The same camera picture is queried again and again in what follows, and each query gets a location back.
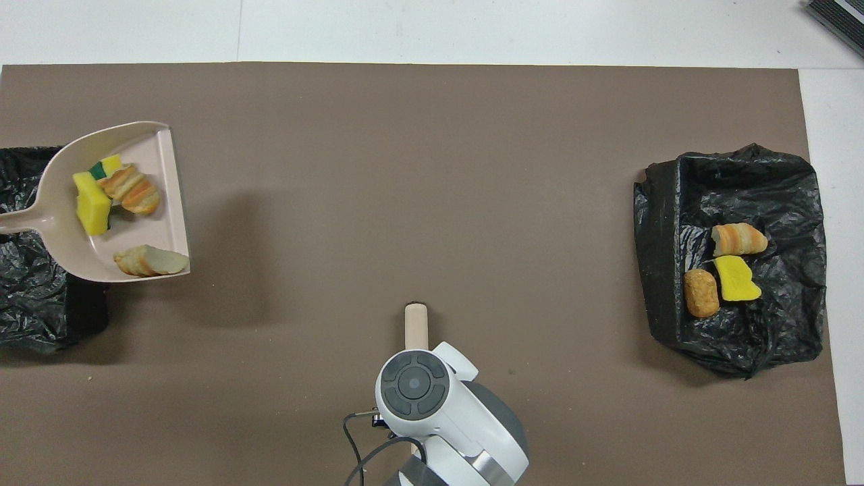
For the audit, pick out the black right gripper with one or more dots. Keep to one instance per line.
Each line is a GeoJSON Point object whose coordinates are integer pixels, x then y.
{"type": "Point", "coordinates": [379, 420]}

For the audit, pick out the brown peanut shaped bread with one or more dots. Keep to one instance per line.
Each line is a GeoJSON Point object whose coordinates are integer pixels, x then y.
{"type": "Point", "coordinates": [701, 293]}

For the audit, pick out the dark ridged panel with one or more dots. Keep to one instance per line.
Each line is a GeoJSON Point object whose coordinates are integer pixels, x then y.
{"type": "Point", "coordinates": [840, 20]}

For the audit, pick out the beige hand brush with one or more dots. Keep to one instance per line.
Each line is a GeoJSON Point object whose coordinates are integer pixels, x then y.
{"type": "Point", "coordinates": [416, 327]}

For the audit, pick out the embossed yellow sponge piece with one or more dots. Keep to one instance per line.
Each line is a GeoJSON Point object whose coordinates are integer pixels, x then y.
{"type": "Point", "coordinates": [91, 206]}

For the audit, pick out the brown table mat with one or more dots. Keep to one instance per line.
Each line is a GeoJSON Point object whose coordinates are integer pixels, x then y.
{"type": "Point", "coordinates": [405, 202]}

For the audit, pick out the black bag lined pink bin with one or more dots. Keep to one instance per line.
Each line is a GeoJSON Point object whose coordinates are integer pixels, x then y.
{"type": "Point", "coordinates": [34, 310]}

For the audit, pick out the striped croissant piece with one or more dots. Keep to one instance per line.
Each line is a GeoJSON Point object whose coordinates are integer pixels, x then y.
{"type": "Point", "coordinates": [129, 190]}
{"type": "Point", "coordinates": [739, 239]}
{"type": "Point", "coordinates": [150, 261]}

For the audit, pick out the green and yellow sponge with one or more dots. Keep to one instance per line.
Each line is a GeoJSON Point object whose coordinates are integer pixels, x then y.
{"type": "Point", "coordinates": [108, 165]}

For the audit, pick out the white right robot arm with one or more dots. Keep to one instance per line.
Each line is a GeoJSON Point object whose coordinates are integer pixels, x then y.
{"type": "Point", "coordinates": [459, 418]}

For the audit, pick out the plain yellow sponge piece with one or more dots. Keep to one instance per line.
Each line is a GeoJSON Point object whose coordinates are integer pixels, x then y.
{"type": "Point", "coordinates": [737, 280]}

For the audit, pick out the beige plastic dustpan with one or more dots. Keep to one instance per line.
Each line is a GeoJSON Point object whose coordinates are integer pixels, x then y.
{"type": "Point", "coordinates": [162, 223]}

